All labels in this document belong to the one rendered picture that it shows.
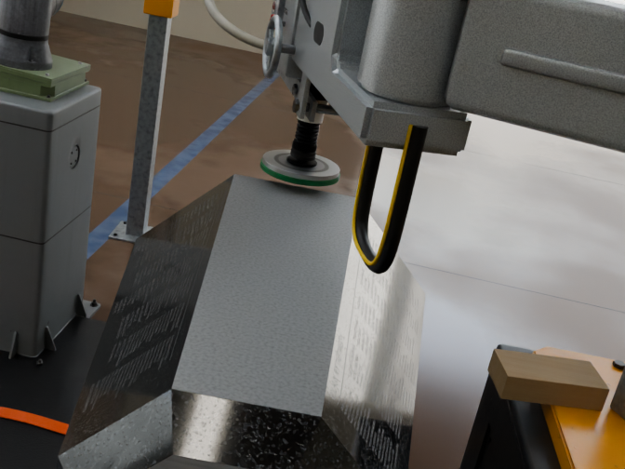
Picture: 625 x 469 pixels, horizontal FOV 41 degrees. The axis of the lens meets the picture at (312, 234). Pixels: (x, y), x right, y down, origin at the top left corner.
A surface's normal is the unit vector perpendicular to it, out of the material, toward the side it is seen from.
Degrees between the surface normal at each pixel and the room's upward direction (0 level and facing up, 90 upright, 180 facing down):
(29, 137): 90
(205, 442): 32
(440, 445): 0
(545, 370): 0
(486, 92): 90
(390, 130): 90
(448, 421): 0
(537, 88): 90
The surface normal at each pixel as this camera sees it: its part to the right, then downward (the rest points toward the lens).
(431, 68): 0.19, 0.41
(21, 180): -0.14, 0.35
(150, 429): -0.51, -0.44
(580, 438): 0.18, -0.91
